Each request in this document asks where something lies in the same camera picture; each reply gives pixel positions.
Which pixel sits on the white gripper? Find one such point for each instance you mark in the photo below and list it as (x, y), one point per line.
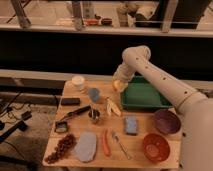
(122, 74)

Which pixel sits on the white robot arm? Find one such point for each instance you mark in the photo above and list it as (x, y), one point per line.
(197, 109)

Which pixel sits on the purple bowl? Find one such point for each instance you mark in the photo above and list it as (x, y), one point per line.
(166, 121)

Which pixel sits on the red bowl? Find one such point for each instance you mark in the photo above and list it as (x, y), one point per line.
(155, 148)

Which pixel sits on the green plastic tray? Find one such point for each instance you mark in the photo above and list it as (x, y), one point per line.
(140, 94)

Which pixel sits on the peeled banana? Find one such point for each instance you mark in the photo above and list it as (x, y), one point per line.
(112, 108)

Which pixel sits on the small blue grey cloth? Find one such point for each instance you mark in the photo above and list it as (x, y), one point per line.
(94, 94)

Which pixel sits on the blue sponge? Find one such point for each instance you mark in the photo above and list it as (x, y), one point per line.
(131, 125)

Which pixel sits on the small metal cup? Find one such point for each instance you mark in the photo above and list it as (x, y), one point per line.
(94, 116)

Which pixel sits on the white cup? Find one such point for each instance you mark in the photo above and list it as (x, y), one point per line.
(78, 82)

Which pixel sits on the wooden folding table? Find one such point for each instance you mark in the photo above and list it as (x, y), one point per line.
(133, 144)

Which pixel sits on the black rectangular block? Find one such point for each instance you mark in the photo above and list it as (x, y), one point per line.
(70, 101)

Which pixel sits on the orange carrot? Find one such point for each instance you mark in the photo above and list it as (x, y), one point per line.
(105, 146)

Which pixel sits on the silver fork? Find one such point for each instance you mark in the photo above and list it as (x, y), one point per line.
(122, 147)

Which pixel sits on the small black square container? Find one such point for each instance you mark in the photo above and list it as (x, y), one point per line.
(61, 127)

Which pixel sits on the bunch of red grapes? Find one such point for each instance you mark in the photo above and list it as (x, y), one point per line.
(63, 146)

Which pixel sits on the black handled knife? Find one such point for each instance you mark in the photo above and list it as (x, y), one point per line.
(76, 112)

